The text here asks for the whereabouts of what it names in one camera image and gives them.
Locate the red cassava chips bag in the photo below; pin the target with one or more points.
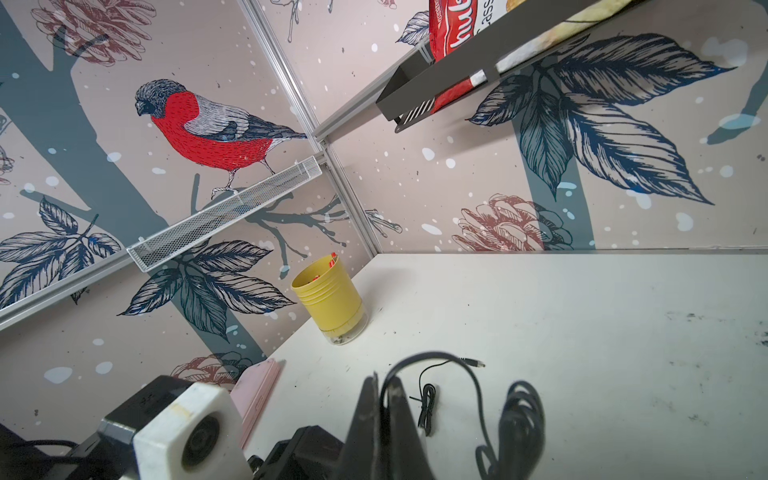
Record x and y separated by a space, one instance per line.
453 23

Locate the black power adapter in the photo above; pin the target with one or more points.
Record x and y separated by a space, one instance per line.
427 400
521 426

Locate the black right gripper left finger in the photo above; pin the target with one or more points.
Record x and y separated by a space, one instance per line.
359 458

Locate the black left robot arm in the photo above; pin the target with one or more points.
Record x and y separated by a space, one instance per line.
57 459

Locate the black wall basket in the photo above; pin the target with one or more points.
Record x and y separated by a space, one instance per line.
421 85

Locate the white wire mesh shelf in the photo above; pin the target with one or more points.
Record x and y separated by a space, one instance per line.
175 240

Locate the yellow cup with pens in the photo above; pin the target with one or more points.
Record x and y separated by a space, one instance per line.
328 294

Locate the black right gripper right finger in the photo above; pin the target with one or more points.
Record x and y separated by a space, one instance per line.
404 456

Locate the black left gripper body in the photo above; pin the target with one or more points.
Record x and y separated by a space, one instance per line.
311 453

